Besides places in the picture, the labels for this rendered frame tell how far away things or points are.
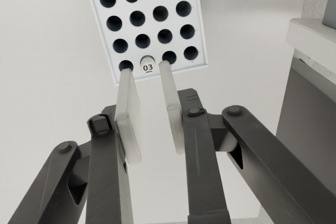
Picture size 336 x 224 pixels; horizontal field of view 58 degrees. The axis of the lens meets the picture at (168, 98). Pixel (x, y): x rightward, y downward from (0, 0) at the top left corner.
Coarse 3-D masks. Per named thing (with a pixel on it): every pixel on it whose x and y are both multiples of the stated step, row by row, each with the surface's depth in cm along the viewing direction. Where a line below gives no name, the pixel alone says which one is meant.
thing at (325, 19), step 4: (328, 0) 20; (332, 0) 20; (328, 4) 20; (332, 4) 20; (328, 8) 20; (332, 8) 20; (324, 12) 21; (328, 12) 20; (332, 12) 20; (324, 16) 21; (328, 16) 20; (332, 16) 20; (324, 20) 21; (328, 20) 20; (332, 20) 20; (328, 24) 21; (332, 24) 20
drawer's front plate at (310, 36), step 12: (300, 24) 21; (312, 24) 21; (324, 24) 21; (288, 36) 23; (300, 36) 21; (312, 36) 20; (324, 36) 18; (300, 48) 21; (312, 48) 20; (324, 48) 18; (324, 60) 18
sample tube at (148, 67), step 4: (144, 56) 26; (148, 56) 26; (144, 60) 25; (148, 60) 25; (152, 60) 25; (140, 64) 25; (144, 64) 25; (148, 64) 25; (152, 64) 25; (144, 68) 25; (148, 68) 25; (152, 68) 25; (144, 72) 25; (148, 72) 25; (152, 72) 25
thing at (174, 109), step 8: (160, 64) 21; (168, 64) 21; (160, 72) 20; (168, 72) 19; (168, 80) 18; (168, 88) 17; (168, 96) 16; (176, 96) 16; (168, 104) 15; (176, 104) 15; (168, 112) 15; (176, 112) 15; (176, 120) 15; (176, 128) 16; (176, 136) 16; (176, 144) 16; (176, 152) 16; (184, 152) 16
